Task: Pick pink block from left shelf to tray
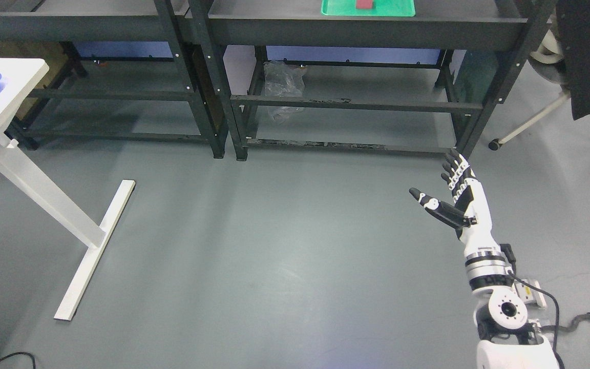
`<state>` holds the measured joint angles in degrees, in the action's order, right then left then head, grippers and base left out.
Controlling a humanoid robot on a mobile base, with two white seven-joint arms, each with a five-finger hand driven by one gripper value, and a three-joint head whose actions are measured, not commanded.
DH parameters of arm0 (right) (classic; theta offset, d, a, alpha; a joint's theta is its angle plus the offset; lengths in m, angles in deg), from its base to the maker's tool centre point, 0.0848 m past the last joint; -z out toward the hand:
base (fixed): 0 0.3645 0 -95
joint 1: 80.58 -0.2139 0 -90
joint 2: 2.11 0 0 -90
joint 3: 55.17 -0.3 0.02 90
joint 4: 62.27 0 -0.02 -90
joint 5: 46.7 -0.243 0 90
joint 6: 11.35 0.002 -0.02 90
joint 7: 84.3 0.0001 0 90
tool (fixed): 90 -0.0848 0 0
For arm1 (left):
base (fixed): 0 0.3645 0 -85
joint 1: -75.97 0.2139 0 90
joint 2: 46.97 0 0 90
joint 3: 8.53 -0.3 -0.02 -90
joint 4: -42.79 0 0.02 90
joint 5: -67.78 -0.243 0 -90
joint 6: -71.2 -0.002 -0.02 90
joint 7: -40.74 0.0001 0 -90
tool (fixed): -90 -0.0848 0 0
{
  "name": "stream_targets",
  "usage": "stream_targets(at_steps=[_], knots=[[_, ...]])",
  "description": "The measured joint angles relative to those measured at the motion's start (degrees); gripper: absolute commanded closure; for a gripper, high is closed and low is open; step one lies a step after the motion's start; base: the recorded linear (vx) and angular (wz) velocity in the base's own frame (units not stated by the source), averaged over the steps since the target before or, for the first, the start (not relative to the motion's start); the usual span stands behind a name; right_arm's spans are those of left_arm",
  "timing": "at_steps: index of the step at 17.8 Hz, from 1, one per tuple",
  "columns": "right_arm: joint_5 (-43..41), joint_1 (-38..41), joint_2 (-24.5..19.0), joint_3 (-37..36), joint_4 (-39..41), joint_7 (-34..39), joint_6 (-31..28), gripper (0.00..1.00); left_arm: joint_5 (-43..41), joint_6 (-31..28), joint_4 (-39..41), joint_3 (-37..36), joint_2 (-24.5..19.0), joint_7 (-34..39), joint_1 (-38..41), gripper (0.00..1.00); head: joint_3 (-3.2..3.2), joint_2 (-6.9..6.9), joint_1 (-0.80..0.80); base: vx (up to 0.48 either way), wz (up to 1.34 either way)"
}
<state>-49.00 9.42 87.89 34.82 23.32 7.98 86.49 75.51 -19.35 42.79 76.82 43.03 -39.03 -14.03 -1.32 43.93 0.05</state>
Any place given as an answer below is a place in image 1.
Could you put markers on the black metal shelf right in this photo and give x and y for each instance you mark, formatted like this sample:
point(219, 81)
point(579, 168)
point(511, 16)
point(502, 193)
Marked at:
point(482, 48)

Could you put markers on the office chair with black coat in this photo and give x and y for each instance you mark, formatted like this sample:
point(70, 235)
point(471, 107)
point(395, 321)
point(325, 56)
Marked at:
point(562, 57)

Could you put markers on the black metal shelf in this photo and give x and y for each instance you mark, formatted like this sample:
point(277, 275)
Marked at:
point(482, 48)
point(119, 70)

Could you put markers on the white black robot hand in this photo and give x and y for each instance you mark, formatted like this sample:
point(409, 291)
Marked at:
point(469, 213)

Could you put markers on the clear plastic bag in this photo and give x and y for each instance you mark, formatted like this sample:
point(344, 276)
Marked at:
point(282, 80)

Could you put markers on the pink foam block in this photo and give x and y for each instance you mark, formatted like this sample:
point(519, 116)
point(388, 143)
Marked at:
point(364, 4)

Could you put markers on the green plastic tray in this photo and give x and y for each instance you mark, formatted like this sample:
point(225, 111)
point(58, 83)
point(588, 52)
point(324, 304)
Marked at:
point(381, 9)

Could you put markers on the black metal shelf left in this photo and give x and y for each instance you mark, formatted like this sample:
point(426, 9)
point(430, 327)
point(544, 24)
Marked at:
point(119, 70)

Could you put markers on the white table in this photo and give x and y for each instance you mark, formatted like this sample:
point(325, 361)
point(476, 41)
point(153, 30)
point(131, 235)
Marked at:
point(19, 76)

